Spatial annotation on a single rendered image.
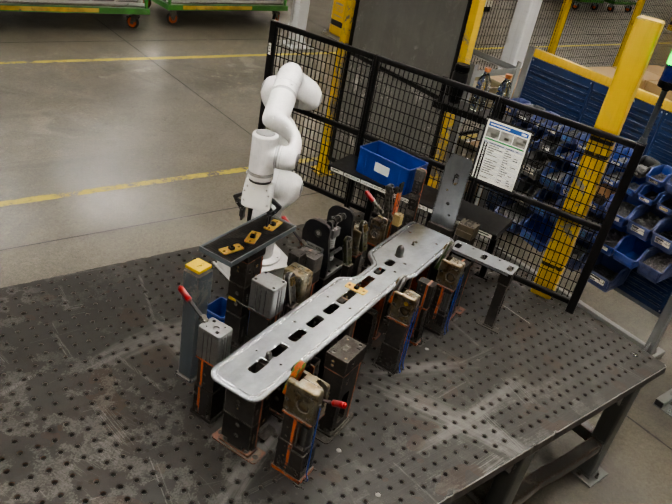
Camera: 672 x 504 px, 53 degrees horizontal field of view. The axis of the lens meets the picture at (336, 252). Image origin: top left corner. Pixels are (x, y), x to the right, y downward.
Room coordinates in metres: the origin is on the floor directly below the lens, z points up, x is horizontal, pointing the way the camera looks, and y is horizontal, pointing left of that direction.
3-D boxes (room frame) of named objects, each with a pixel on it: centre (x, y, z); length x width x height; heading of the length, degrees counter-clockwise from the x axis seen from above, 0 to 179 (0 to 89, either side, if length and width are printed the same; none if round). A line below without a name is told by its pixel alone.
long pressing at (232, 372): (2.06, -0.10, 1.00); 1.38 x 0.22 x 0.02; 153
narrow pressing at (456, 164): (2.72, -0.44, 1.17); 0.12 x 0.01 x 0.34; 63
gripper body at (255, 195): (2.02, 0.29, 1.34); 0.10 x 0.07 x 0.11; 83
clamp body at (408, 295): (2.05, -0.28, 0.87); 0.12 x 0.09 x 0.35; 63
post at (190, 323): (1.79, 0.42, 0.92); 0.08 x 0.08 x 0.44; 63
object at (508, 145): (2.94, -0.65, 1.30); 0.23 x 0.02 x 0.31; 63
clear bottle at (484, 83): (3.11, -0.51, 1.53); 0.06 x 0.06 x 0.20
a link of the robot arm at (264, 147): (2.02, 0.29, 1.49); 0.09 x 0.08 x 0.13; 87
